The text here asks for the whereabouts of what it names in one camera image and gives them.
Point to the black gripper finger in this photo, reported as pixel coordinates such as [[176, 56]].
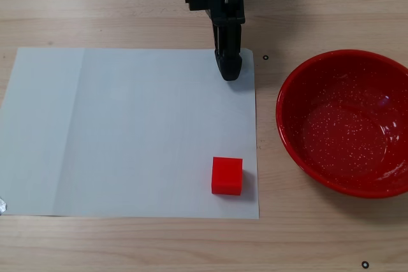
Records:
[[232, 49], [217, 42]]

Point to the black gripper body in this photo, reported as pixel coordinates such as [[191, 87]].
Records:
[[227, 14]]

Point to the red cube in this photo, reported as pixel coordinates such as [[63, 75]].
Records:
[[227, 176]]

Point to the red speckled bowl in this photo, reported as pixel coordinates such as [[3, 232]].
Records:
[[318, 132]]

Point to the white paper sheet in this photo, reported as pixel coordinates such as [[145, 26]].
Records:
[[127, 132]]

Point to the grey tape piece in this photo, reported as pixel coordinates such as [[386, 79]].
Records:
[[2, 205]]

